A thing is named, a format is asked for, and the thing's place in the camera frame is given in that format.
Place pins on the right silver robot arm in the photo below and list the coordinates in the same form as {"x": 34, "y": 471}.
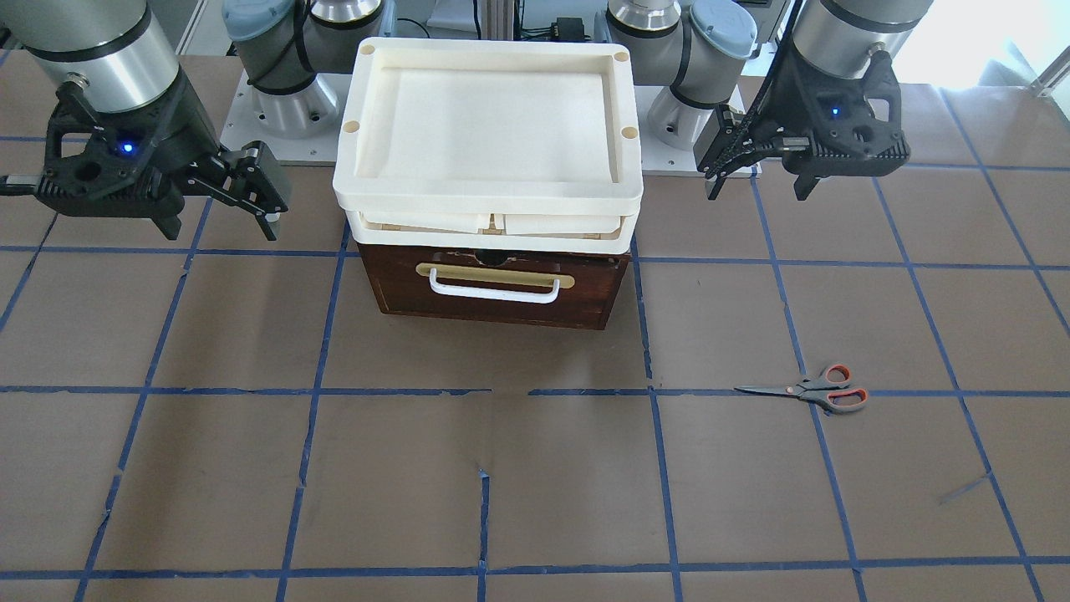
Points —
{"x": 121, "y": 51}

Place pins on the cream plastic tray stack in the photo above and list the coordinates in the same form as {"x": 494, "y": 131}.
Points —
{"x": 491, "y": 144}

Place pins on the black power adapter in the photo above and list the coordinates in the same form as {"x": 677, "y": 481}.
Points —
{"x": 568, "y": 29}

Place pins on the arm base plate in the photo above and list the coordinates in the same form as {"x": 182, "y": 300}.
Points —
{"x": 300, "y": 129}
{"x": 670, "y": 132}

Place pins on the grey orange scissors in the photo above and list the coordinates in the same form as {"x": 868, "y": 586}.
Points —
{"x": 830, "y": 390}

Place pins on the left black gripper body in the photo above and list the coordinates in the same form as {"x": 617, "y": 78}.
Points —
{"x": 779, "y": 111}

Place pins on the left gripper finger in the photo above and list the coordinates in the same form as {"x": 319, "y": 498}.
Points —
{"x": 725, "y": 143}
{"x": 715, "y": 183}

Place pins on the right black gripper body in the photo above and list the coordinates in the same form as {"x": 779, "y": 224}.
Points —
{"x": 178, "y": 140}

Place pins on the dark wooden drawer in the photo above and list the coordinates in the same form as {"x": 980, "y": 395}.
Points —
{"x": 499, "y": 286}

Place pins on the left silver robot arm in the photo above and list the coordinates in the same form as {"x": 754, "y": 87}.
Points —
{"x": 699, "y": 51}

